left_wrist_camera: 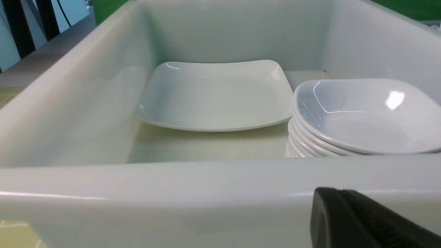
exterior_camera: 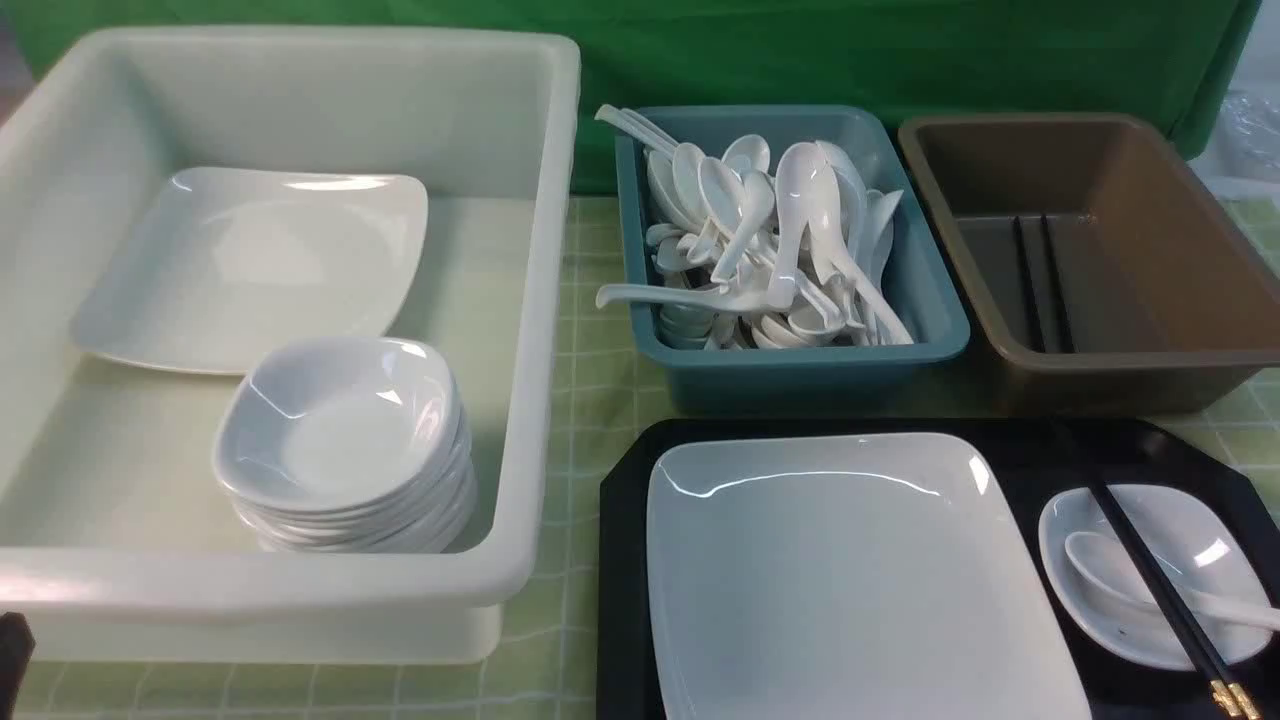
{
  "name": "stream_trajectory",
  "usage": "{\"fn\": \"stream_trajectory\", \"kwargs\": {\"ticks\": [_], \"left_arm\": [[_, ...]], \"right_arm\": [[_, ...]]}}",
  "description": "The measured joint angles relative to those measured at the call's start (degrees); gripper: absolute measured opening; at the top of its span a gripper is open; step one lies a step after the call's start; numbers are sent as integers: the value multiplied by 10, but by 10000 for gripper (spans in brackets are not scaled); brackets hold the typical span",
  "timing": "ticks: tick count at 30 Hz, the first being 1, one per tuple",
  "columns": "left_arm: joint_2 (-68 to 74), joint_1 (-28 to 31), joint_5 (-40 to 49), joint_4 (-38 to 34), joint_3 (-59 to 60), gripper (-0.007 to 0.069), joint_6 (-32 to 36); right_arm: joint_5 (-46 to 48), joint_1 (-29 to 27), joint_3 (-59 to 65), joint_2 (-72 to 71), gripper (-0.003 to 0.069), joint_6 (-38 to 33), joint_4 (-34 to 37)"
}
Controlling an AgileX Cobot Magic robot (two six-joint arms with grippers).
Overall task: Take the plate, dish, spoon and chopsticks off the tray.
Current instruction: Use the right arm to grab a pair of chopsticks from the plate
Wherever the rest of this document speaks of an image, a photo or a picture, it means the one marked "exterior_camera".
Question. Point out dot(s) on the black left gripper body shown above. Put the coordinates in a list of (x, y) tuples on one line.
[(17, 648)]

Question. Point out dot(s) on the large white square plate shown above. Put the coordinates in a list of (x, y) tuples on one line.
[(872, 576)]

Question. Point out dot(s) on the white ceramic soup spoon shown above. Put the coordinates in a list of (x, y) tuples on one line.
[(1104, 562)]

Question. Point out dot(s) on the small white bowl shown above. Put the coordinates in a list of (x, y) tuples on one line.
[(1194, 547)]

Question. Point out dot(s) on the white square plate in tub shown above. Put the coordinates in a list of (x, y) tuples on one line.
[(228, 264)]

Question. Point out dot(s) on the large white plastic tub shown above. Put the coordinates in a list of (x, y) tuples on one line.
[(118, 542)]

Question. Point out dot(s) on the stack of white small bowls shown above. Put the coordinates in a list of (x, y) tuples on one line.
[(349, 445)]

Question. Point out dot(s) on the green checkered tablecloth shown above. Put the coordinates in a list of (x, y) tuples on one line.
[(544, 666)]

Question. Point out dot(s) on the white spoon sticking out left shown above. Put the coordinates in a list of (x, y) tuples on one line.
[(724, 299)]

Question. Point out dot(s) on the white spoon upright centre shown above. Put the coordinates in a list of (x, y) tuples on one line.
[(756, 208)]

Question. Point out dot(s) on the teal plastic bin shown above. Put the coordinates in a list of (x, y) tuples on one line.
[(839, 380)]

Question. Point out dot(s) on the black chopstick in brown bin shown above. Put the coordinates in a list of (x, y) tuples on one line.
[(1035, 340)]

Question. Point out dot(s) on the brown plastic bin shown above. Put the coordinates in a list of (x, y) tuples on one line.
[(1171, 307)]

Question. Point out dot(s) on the green backdrop cloth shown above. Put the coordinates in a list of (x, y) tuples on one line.
[(1168, 63)]

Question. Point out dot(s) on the white spoon long handle right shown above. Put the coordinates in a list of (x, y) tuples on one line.
[(849, 230)]

